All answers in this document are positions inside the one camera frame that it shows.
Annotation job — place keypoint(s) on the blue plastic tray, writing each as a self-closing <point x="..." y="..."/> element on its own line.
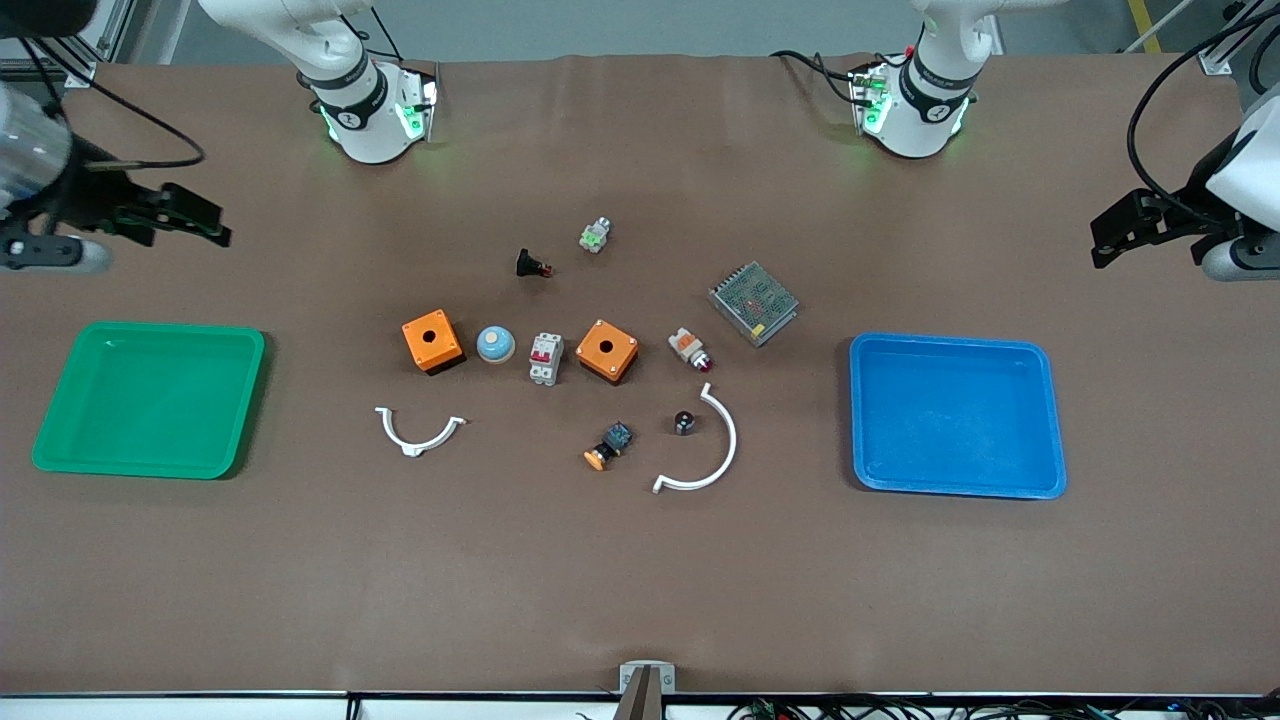
<point x="955" y="420"/>

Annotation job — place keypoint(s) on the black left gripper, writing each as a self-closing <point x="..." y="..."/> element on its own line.
<point x="1189" y="203"/>

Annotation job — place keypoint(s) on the green white switch module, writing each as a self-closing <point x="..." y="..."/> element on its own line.
<point x="595" y="237"/>

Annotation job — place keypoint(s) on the large white arc clamp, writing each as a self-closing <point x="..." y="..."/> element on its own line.
<point x="728" y="450"/>

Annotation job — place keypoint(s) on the red indicator lamp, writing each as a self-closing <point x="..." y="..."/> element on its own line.
<point x="688" y="347"/>

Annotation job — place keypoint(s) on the aluminium frame profile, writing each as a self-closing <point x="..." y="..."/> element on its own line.
<point x="85" y="55"/>
<point x="1230" y="45"/>

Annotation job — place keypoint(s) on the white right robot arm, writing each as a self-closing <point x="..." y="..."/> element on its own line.
<point x="360" y="110"/>

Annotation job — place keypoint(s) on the orange button box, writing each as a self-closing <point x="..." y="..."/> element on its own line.
<point x="432" y="342"/>
<point x="607" y="350"/>

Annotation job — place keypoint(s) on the white table edge rail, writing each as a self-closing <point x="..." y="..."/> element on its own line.
<point x="200" y="708"/>

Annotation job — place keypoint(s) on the black red button switch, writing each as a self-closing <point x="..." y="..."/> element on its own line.
<point x="530" y="264"/>

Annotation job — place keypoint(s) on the small black capacitor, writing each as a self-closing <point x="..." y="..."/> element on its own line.
<point x="684" y="422"/>

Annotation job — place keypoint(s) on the white red circuit breaker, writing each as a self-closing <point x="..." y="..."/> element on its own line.
<point x="545" y="358"/>

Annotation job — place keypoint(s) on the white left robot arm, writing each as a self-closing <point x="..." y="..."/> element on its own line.
<point x="920" y="110"/>

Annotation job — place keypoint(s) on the green plastic tray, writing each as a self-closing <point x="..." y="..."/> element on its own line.
<point x="150" y="400"/>

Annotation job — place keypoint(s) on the orange push button switch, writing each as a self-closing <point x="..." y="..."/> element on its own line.
<point x="608" y="447"/>

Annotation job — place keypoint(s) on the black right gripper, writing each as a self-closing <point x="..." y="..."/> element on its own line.
<point x="88" y="193"/>

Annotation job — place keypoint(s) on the small white arc clamp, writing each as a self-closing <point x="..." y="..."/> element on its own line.
<point x="415" y="446"/>

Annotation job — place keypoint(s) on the grey metal edge bracket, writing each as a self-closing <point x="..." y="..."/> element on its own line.
<point x="630" y="675"/>

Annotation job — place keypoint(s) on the metal mesh power supply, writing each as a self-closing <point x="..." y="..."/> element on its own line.
<point x="753" y="302"/>

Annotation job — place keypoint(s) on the blue dome buzzer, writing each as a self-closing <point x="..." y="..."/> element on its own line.
<point x="495" y="345"/>

